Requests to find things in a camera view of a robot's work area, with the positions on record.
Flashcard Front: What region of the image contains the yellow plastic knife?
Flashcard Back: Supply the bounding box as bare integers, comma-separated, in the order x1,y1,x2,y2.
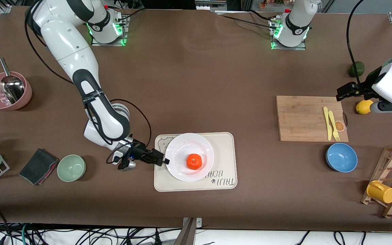
323,107,333,141

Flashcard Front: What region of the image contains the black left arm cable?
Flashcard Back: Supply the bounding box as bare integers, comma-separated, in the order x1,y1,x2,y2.
346,0,365,85

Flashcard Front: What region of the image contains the grey beam under table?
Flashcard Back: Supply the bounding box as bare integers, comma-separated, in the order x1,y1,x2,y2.
177,218,197,245

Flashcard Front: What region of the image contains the light green bowl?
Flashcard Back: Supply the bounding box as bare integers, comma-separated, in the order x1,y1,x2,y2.
57,154,86,182

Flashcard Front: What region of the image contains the black object behind table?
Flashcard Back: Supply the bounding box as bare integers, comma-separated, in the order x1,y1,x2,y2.
141,0,196,10

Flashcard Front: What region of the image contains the dark green avocado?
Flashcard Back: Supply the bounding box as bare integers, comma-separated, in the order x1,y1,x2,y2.
349,61,365,78

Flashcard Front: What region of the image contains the wooden cutting board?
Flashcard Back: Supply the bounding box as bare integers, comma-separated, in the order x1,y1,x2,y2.
276,95,349,142

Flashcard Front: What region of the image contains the metal table edge bracket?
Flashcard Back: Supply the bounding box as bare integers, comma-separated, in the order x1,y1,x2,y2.
183,218,202,229

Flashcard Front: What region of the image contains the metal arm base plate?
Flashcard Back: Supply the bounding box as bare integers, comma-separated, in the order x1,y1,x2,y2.
91,14,129,47
270,19,307,51

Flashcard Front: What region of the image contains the orange fruit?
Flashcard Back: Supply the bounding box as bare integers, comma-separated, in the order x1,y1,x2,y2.
186,153,203,170

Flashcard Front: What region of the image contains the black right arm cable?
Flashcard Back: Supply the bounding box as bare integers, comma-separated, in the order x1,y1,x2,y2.
24,5,153,166

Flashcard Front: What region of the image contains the wooden mug rack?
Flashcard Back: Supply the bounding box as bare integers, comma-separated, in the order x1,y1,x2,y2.
360,144,392,219

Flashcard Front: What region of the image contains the cream tray with bear print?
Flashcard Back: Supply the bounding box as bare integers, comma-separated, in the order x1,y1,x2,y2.
154,132,238,192

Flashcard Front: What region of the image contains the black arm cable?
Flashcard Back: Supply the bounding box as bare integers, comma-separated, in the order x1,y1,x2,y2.
346,0,365,85
24,5,153,166

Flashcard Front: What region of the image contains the yellow mug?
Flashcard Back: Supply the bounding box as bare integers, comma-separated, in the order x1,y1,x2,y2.
366,180,392,204

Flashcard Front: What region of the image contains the blue bowl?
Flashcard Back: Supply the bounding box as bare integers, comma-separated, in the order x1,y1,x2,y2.
325,143,358,173

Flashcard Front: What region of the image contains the metal scoop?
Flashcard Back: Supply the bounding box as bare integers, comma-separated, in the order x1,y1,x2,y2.
0,58,26,104

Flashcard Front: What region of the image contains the yellow plastic fork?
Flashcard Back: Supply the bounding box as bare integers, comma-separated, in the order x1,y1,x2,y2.
328,111,341,142

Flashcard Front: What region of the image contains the white round plate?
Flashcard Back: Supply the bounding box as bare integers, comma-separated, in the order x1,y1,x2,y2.
165,133,215,182

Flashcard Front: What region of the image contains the black table cable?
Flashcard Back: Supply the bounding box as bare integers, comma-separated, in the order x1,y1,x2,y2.
216,14,278,30
114,7,146,21

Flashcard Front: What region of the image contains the yellow lemon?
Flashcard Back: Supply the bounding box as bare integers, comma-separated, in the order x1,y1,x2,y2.
356,99,374,115

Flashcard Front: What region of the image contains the dark grey folded cloth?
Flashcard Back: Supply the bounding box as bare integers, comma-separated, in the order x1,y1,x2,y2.
19,148,59,186

